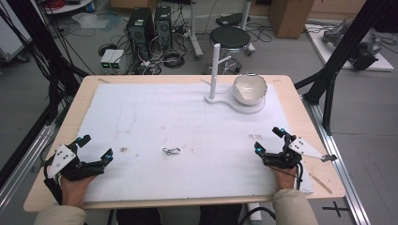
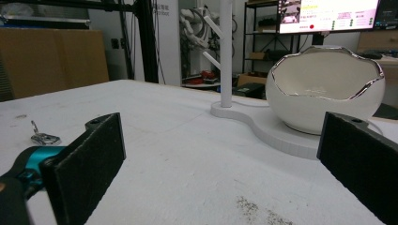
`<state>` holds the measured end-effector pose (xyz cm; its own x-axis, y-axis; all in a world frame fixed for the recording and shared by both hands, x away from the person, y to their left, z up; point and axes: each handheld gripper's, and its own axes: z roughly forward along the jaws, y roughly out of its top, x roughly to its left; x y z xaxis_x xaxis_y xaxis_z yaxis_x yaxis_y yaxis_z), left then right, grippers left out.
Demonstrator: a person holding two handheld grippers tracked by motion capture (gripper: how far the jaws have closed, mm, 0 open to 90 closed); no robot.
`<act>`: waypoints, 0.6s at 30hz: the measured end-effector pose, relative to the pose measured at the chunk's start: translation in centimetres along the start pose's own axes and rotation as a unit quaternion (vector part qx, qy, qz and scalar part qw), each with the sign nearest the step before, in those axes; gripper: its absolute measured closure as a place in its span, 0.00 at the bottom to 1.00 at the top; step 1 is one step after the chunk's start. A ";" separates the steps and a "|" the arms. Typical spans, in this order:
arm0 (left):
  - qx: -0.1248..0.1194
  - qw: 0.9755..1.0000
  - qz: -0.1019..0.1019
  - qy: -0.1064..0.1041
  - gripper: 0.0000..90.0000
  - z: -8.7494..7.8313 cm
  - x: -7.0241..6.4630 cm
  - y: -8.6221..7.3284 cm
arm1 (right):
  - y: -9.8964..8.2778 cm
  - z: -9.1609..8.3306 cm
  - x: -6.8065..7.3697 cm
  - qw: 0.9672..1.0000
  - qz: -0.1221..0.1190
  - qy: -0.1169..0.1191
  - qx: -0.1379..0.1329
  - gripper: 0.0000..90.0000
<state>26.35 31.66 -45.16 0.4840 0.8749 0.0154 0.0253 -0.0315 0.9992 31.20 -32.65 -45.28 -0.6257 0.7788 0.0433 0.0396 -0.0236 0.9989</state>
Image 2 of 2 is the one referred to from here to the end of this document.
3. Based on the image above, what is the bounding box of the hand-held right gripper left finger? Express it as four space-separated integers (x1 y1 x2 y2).
40 112 127 225

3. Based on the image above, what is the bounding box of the brown cardboard sheet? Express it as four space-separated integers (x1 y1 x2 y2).
0 27 110 101

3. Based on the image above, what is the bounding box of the brown cardboard box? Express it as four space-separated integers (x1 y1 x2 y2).
237 71 268 87

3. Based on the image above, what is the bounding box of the white jewellery stand with pegs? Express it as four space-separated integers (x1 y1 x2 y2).
202 0 385 161

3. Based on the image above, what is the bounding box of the red tool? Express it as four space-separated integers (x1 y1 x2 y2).
187 69 218 86

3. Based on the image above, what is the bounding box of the small silver metal clasp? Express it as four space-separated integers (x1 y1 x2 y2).
30 120 62 146

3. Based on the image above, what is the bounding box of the black metal frame stand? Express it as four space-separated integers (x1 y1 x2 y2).
0 0 160 84

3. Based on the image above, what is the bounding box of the black device on desk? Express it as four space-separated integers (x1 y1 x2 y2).
359 50 385 61

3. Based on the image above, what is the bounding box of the black box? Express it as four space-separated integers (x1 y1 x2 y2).
232 82 268 100

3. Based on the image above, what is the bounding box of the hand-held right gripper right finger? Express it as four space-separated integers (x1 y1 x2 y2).
316 112 398 225

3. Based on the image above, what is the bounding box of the black metal shelf rack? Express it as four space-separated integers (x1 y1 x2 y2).
242 0 302 75

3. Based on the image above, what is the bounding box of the dark monitor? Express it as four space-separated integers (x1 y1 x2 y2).
374 0 398 31

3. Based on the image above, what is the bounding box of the large lit monitor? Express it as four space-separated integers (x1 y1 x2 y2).
277 0 381 46

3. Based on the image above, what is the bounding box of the white egg-shaped bowl silver rim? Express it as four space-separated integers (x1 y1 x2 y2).
265 45 387 136

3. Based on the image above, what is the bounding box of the wooden desk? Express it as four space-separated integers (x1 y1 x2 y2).
356 29 398 108

